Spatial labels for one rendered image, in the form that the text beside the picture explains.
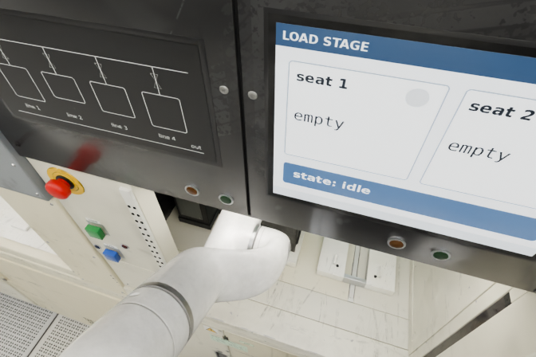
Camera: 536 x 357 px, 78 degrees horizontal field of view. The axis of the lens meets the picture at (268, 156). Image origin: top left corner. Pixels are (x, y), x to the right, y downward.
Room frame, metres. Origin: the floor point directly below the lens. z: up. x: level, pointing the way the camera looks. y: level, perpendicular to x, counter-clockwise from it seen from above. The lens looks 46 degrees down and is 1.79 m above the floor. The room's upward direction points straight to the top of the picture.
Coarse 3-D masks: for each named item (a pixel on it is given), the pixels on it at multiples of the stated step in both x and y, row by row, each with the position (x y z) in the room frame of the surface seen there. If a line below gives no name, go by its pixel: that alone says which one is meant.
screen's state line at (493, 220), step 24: (288, 168) 0.24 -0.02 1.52; (312, 168) 0.23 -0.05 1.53; (336, 192) 0.23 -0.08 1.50; (360, 192) 0.22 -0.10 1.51; (384, 192) 0.21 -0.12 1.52; (408, 192) 0.20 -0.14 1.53; (432, 216) 0.19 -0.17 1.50; (456, 216) 0.19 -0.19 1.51; (480, 216) 0.18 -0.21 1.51; (504, 216) 0.18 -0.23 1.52
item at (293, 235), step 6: (264, 222) 0.46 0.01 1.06; (270, 222) 0.46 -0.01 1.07; (276, 228) 0.45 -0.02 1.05; (282, 228) 0.45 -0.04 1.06; (288, 228) 0.44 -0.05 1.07; (288, 234) 0.44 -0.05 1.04; (294, 234) 0.44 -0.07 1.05; (300, 234) 0.46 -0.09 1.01; (294, 240) 0.44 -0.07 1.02; (294, 246) 0.44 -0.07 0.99; (294, 252) 0.44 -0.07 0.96
